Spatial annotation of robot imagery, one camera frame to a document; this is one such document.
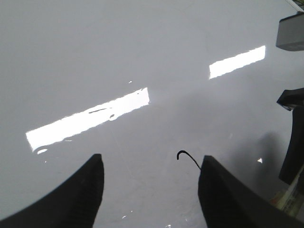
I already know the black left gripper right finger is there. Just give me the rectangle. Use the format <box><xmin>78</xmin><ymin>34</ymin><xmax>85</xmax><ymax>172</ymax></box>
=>
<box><xmin>198</xmin><ymin>155</ymin><xmax>304</xmax><ymax>228</ymax></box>

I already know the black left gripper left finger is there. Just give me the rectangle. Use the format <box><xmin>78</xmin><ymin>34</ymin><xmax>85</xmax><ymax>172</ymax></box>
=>
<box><xmin>0</xmin><ymin>154</ymin><xmax>104</xmax><ymax>228</ymax></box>

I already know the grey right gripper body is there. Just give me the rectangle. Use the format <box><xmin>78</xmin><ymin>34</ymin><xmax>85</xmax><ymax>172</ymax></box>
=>
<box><xmin>275</xmin><ymin>12</ymin><xmax>304</xmax><ymax>51</ymax></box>

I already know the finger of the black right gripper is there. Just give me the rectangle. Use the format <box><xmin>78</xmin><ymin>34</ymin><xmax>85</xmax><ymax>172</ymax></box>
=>
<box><xmin>277</xmin><ymin>88</ymin><xmax>304</xmax><ymax>185</ymax></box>

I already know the white black whiteboard marker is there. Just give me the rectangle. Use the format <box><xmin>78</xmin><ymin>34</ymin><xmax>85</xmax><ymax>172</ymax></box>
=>
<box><xmin>270</xmin><ymin>166</ymin><xmax>304</xmax><ymax>218</ymax></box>

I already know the white whiteboard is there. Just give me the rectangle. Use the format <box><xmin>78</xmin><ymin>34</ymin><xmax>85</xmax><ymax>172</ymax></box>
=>
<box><xmin>0</xmin><ymin>0</ymin><xmax>304</xmax><ymax>228</ymax></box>

